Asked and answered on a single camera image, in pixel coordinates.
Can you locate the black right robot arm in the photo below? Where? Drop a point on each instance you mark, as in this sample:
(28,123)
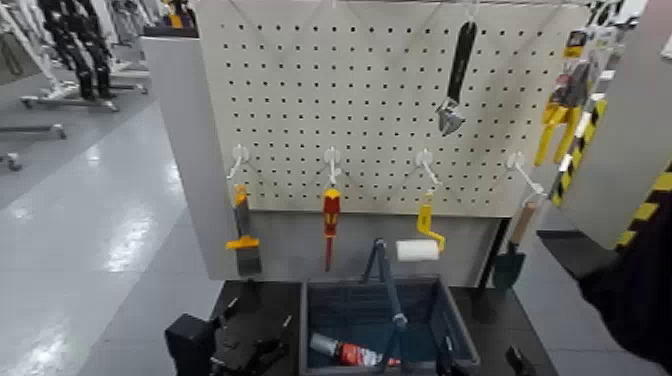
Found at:
(635,304)

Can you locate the red grey tube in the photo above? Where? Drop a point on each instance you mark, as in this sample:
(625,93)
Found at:
(357,354)

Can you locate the yellow paint roller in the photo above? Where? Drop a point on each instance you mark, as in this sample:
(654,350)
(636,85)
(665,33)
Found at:
(417,250)

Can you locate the black humanoid robot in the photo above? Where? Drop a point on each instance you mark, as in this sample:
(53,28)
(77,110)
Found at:
(78,42)

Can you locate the grey panel with hazard tape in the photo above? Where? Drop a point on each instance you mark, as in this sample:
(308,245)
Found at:
(630,131)

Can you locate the black pegboard stand post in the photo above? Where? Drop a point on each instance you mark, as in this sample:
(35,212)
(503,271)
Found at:
(491,273)

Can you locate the black adjustable wrench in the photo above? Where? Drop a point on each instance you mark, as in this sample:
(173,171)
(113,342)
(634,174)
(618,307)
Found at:
(461,58)

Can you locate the white perforated pegboard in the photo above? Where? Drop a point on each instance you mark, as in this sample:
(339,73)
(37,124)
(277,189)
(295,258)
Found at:
(367,105)

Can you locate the yellow black machine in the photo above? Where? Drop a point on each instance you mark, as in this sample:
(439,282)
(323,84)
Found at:
(178,14)

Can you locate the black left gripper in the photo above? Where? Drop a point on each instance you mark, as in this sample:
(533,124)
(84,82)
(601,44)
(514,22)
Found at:
(244,346)

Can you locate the yellow black product card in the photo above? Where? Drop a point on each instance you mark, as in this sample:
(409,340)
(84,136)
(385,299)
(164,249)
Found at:
(576,43)

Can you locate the grey wheeled stand base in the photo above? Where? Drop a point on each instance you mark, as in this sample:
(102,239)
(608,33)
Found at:
(42,128)
(73,101)
(11,160)

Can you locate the blue plastic shopping basket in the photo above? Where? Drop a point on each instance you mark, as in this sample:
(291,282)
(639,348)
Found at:
(367,310)

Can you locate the white pegboard hook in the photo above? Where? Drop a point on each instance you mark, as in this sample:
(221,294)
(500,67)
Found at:
(332,157)
(517,162)
(471,9)
(239,155)
(424,158)

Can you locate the red yellow screwdriver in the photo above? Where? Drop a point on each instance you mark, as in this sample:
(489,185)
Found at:
(331,215)

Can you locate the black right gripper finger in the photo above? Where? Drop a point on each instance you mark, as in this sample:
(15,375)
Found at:
(445,359)
(521,363)

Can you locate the white robot on stand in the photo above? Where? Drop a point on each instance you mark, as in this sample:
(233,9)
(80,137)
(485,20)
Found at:
(26,42)

